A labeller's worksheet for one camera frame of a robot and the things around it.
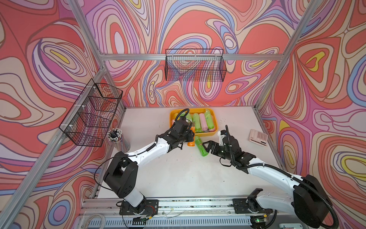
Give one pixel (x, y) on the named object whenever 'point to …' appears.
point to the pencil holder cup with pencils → (115, 135)
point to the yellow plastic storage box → (176, 113)
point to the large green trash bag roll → (209, 119)
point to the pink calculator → (259, 138)
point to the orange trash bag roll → (191, 144)
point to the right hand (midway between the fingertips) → (207, 149)
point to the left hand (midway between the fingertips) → (195, 134)
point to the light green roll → (197, 122)
